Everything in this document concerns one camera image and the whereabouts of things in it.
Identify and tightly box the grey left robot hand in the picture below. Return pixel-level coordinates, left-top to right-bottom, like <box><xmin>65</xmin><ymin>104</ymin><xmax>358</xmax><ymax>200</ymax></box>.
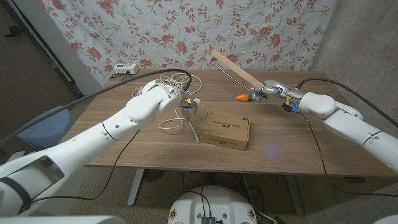
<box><xmin>178</xmin><ymin>93</ymin><xmax>200</xmax><ymax>121</ymax></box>

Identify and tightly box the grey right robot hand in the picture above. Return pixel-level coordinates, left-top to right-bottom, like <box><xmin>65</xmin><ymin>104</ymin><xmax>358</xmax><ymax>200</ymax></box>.
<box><xmin>251</xmin><ymin>79</ymin><xmax>305</xmax><ymax>102</ymax></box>

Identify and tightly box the white Ethernet cable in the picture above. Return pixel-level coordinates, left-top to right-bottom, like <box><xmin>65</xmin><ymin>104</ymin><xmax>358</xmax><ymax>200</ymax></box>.
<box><xmin>132</xmin><ymin>72</ymin><xmax>203</xmax><ymax>144</ymax></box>

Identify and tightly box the orange toy carrot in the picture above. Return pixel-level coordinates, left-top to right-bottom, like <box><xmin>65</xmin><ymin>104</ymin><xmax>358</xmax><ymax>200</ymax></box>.
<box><xmin>235</xmin><ymin>93</ymin><xmax>254</xmax><ymax>103</ymax></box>

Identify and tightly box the brown cardboard box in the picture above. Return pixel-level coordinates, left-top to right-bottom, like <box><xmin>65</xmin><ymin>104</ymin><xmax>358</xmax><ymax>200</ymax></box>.
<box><xmin>199</xmin><ymin>110</ymin><xmax>251</xmax><ymax>152</ymax></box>

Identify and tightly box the white power strip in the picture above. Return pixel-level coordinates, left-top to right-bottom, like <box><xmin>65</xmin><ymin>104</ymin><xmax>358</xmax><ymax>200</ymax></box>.
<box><xmin>113</xmin><ymin>63</ymin><xmax>140</xmax><ymax>75</ymax></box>

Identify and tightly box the metal table leg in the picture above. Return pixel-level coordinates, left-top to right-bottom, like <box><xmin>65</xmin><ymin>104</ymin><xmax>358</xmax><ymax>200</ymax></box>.
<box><xmin>127</xmin><ymin>169</ymin><xmax>146</xmax><ymax>207</ymax></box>
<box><xmin>285</xmin><ymin>174</ymin><xmax>305</xmax><ymax>216</ymax></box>

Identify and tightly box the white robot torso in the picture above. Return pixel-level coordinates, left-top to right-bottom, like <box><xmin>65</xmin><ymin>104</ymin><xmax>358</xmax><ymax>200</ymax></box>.
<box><xmin>167</xmin><ymin>185</ymin><xmax>258</xmax><ymax>224</ymax></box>

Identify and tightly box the floral backdrop cloth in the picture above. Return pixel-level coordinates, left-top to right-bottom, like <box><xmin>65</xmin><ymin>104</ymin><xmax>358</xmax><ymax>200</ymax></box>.
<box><xmin>37</xmin><ymin>0</ymin><xmax>338</xmax><ymax>88</ymax></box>

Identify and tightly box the blue padded stool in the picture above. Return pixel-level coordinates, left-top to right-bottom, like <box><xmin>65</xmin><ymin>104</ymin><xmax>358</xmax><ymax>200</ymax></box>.
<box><xmin>17</xmin><ymin>105</ymin><xmax>77</xmax><ymax>150</ymax></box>

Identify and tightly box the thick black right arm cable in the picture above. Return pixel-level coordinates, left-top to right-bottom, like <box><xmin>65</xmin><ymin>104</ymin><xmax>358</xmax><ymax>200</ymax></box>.
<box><xmin>295</xmin><ymin>77</ymin><xmax>398</xmax><ymax>128</ymax></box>

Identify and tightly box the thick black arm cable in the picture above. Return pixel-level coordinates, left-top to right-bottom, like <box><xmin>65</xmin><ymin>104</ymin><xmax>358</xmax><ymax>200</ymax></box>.
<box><xmin>295</xmin><ymin>77</ymin><xmax>398</xmax><ymax>128</ymax></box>
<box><xmin>0</xmin><ymin>68</ymin><xmax>193</xmax><ymax>147</ymax></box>

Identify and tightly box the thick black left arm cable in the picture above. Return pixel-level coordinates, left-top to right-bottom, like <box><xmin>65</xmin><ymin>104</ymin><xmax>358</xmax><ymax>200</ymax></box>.
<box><xmin>0</xmin><ymin>68</ymin><xmax>193</xmax><ymax>147</ymax></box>

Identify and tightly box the black power strip cord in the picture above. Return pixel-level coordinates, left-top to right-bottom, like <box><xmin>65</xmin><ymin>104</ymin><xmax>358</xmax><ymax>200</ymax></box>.
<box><xmin>110</xmin><ymin>73</ymin><xmax>134</xmax><ymax>83</ymax></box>

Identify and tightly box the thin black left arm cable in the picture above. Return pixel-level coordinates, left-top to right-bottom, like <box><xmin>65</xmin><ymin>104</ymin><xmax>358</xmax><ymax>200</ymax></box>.
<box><xmin>30</xmin><ymin>129</ymin><xmax>141</xmax><ymax>203</ymax></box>

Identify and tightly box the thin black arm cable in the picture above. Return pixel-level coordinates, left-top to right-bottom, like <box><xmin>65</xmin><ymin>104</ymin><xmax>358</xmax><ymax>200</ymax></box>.
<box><xmin>300</xmin><ymin>111</ymin><xmax>398</xmax><ymax>198</ymax></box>
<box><xmin>30</xmin><ymin>129</ymin><xmax>141</xmax><ymax>203</ymax></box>

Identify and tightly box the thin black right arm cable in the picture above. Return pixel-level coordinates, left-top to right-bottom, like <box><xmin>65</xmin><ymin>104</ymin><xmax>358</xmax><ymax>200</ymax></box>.
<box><xmin>300</xmin><ymin>111</ymin><xmax>398</xmax><ymax>198</ymax></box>

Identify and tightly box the black door handle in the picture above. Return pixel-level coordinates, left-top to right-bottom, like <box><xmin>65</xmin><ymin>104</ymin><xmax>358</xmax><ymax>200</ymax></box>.
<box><xmin>4</xmin><ymin>25</ymin><xmax>24</xmax><ymax>38</ymax></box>

